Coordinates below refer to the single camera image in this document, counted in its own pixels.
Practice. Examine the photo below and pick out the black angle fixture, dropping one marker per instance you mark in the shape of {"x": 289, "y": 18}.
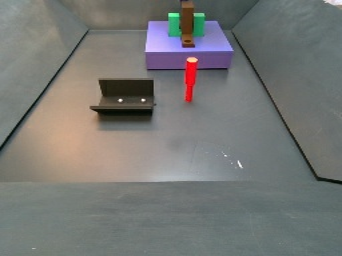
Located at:
{"x": 126, "y": 95}

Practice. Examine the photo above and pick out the red stepped peg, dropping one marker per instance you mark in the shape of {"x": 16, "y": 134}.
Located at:
{"x": 190, "y": 77}

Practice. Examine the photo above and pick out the purple base block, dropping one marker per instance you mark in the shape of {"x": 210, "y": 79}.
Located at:
{"x": 164, "y": 53}

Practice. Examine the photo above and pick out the green block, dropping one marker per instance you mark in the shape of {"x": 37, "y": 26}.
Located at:
{"x": 174, "y": 25}

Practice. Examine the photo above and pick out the brown slotted bracket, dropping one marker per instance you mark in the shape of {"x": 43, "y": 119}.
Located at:
{"x": 187, "y": 23}

